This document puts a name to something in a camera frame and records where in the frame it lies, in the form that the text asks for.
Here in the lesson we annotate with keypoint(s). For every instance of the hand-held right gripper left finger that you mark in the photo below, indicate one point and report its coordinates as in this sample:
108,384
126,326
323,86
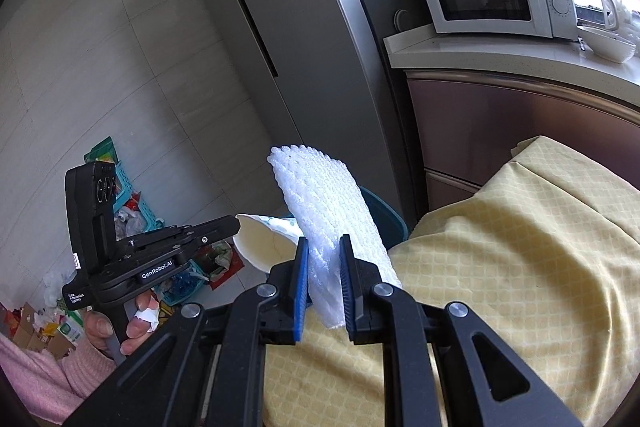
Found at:
301,287

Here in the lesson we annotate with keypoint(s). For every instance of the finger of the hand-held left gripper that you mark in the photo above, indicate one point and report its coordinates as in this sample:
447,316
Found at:
212,241
210,226

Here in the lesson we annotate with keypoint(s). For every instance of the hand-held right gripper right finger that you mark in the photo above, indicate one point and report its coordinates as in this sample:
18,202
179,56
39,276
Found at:
346,287

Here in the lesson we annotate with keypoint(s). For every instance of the crushed printed paper cup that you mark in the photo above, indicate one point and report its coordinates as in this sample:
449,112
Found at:
260,242

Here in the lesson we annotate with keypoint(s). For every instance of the blue plastic bin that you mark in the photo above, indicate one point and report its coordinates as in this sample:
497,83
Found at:
390,219

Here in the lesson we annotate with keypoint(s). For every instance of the white foam net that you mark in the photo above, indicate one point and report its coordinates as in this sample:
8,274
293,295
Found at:
325,207

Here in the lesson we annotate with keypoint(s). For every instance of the person's left forearm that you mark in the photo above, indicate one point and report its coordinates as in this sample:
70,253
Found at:
45,377

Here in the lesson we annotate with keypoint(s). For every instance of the person's left hand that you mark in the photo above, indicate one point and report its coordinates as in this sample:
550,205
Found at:
135,329

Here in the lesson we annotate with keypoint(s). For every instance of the colourful snack packet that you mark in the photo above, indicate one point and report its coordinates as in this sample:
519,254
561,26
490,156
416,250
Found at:
222,264

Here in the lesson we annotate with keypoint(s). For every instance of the teal plastic basket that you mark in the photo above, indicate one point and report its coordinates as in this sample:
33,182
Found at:
126,187

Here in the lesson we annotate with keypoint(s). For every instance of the white plastic bag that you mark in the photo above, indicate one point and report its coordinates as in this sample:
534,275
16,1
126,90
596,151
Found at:
54,287

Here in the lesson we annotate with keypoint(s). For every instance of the green packet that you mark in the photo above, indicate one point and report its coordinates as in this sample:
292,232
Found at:
102,152

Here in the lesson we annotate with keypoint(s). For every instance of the cardboard box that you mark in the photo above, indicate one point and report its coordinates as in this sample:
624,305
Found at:
30,332

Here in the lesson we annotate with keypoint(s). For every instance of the yellow tablecloth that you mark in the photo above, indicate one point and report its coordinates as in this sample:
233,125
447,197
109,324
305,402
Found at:
500,257

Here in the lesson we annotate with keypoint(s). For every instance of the grey refrigerator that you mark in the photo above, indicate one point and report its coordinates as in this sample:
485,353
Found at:
310,32

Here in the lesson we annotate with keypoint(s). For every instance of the brown base cabinets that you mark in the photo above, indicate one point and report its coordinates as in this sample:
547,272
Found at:
500,122

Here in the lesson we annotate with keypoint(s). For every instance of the white kitchen countertop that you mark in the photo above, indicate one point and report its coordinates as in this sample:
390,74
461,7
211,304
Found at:
500,52

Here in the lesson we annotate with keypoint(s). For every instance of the large white bowl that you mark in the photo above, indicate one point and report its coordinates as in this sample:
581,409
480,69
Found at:
607,44

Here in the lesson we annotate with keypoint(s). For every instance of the clear plastic bags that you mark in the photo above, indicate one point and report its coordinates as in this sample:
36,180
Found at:
627,14

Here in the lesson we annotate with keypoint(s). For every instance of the round wall socket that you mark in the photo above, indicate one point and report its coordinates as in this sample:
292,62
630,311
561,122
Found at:
401,20

